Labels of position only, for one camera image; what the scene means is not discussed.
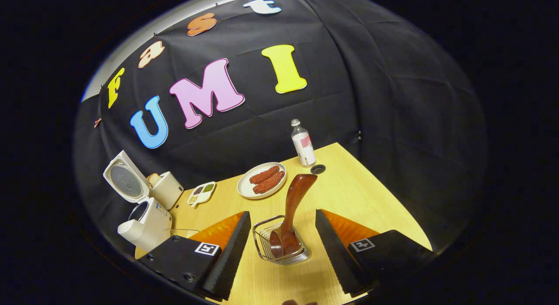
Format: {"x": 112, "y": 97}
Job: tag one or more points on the white divided condiment dish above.
{"x": 201, "y": 193}

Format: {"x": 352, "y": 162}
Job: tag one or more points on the white toaster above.
{"x": 168, "y": 191}

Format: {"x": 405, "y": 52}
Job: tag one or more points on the white round plate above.
{"x": 245, "y": 190}

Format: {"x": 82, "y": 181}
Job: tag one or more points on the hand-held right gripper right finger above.
{"x": 336, "y": 257}

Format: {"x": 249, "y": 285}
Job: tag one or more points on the red cloth clip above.
{"x": 97, "y": 123}

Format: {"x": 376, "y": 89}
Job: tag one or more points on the toast bread slice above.
{"x": 153, "y": 179}

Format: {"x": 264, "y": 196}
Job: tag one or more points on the brown wooden spoon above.
{"x": 295, "y": 200}

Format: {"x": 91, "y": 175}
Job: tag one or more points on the black backdrop cloth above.
{"x": 393, "y": 99}

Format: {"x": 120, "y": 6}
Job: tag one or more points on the clear plastic bottle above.
{"x": 304, "y": 147}

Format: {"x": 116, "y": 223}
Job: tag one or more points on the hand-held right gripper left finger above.
{"x": 229, "y": 257}

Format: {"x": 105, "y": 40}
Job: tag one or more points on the black table grommet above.
{"x": 318, "y": 169}

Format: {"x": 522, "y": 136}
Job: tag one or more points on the white rice cooker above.
{"x": 146, "y": 230}

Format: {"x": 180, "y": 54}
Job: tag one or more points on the red meat piece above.
{"x": 268, "y": 183}
{"x": 263, "y": 175}

